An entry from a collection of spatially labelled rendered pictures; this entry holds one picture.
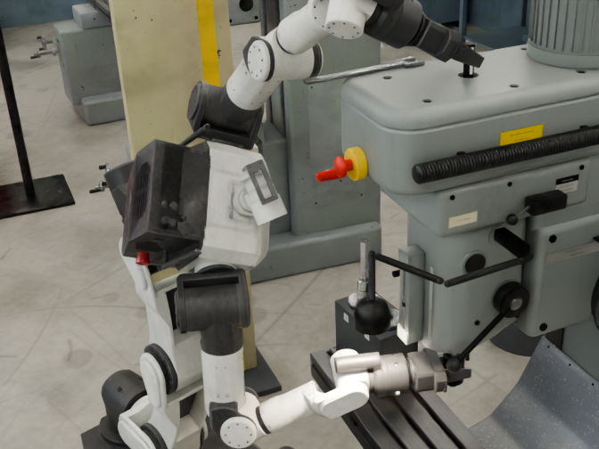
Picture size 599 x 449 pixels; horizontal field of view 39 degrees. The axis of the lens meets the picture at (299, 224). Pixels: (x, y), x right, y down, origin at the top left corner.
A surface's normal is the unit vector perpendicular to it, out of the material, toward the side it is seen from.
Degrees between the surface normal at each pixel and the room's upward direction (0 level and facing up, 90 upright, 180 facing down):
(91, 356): 0
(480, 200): 90
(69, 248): 0
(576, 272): 90
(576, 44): 90
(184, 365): 80
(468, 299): 90
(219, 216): 57
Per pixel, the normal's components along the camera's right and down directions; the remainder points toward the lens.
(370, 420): -0.04, -0.89
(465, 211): 0.38, 0.41
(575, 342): -0.92, 0.22
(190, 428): 0.26, -0.64
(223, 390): 0.00, 0.39
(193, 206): 0.52, -0.22
